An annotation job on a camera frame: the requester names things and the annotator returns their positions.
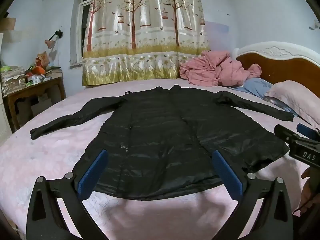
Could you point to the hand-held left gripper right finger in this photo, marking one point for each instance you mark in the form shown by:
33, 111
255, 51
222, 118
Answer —
226, 172

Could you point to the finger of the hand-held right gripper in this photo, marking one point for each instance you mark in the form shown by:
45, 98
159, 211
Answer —
308, 132
285, 133

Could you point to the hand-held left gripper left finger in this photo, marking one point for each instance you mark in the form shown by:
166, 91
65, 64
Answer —
92, 172

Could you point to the black down jacket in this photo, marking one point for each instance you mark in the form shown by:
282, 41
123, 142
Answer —
160, 135

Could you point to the person's right hand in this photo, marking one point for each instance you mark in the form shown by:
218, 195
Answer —
303, 195

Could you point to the bed with pink sheet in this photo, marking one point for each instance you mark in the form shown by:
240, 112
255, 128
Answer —
62, 155

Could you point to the pink pillow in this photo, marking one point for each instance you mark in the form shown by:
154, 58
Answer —
295, 97

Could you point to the blue floral pillow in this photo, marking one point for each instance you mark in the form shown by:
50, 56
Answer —
255, 86

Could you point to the white and brown headboard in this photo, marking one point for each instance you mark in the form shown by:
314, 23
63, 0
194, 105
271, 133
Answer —
282, 67

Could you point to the cardboard box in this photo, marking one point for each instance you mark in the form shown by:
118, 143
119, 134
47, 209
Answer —
41, 106

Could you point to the pink quilt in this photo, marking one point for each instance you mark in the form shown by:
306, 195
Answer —
207, 72

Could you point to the wooden side table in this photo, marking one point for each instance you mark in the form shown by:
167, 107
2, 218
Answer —
32, 90

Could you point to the orange plush toy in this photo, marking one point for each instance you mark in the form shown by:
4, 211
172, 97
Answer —
37, 70

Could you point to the patterned table cloth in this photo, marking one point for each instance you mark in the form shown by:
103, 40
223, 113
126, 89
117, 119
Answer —
15, 77

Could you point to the orange snack box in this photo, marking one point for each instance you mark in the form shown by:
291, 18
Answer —
42, 58

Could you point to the tree print curtain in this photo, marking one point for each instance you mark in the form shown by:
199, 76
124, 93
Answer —
140, 42

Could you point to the brown box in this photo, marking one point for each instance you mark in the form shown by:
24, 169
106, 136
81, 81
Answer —
7, 24

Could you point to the pink wall lamp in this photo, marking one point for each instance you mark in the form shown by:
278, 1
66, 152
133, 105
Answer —
50, 43

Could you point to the white frame window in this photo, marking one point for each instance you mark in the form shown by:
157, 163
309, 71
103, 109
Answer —
85, 10

